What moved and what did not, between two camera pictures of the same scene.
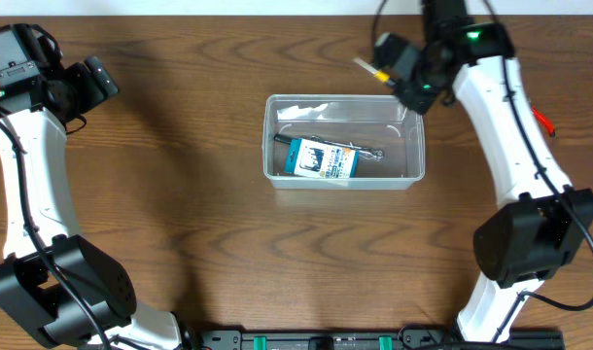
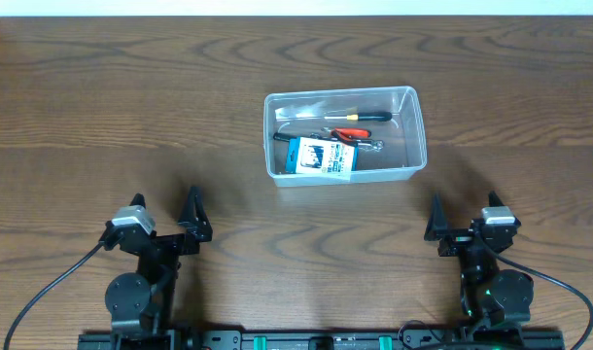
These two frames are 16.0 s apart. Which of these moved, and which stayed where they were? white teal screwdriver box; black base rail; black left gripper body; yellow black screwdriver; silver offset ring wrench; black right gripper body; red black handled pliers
Moved: yellow black screwdriver; black right gripper body; black left gripper body; silver offset ring wrench; red black handled pliers
Stayed: white teal screwdriver box; black base rail
